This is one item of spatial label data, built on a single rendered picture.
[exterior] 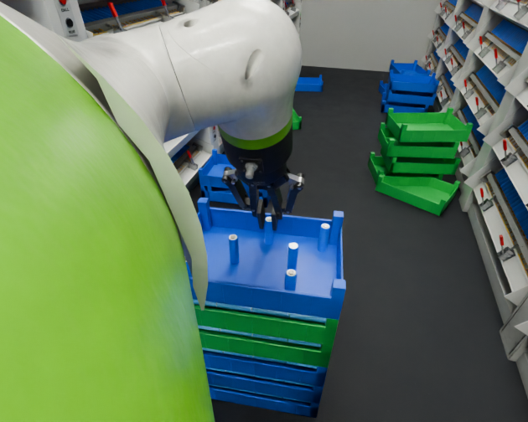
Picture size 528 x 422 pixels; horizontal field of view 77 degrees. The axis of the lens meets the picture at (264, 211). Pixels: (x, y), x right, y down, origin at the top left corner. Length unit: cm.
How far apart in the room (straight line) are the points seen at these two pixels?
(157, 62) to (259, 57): 8
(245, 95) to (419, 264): 111
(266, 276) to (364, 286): 61
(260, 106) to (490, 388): 98
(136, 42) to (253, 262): 46
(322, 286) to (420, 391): 50
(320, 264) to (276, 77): 43
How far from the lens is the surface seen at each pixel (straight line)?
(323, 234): 66
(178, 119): 32
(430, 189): 177
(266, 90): 32
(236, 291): 58
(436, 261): 138
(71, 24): 95
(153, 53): 32
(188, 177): 150
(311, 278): 65
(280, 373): 78
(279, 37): 32
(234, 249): 64
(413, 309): 119
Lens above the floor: 89
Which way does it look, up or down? 38 degrees down
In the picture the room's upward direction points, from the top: straight up
